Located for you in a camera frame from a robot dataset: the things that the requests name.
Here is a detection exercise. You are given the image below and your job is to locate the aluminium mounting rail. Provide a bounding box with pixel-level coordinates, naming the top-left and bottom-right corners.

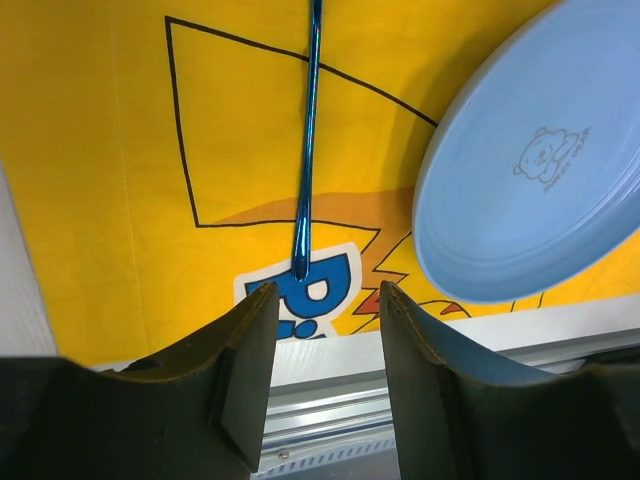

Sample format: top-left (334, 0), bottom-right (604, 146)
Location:
top-left (263, 328), bottom-right (639, 451)

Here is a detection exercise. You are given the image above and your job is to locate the yellow cartoon print cloth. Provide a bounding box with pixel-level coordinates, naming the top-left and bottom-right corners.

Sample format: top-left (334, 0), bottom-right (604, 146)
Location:
top-left (1, 1), bottom-right (639, 365)

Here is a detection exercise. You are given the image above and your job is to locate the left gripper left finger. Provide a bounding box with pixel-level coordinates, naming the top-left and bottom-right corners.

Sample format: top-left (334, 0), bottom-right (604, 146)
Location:
top-left (1, 283), bottom-right (279, 479)

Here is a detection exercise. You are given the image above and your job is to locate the blue metallic fork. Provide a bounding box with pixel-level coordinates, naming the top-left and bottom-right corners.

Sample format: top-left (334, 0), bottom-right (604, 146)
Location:
top-left (291, 0), bottom-right (323, 282)

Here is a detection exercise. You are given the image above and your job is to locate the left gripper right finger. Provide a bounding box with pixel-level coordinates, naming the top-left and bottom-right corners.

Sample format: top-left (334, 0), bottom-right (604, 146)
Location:
top-left (380, 282), bottom-right (639, 479)

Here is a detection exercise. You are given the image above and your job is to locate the slotted cable duct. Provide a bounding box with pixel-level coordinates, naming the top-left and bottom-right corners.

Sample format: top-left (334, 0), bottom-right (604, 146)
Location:
top-left (251, 438), bottom-right (401, 479)

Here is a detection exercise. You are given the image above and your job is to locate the light blue plate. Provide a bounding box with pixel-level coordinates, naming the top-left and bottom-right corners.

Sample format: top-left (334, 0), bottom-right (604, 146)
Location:
top-left (412, 1), bottom-right (639, 303)

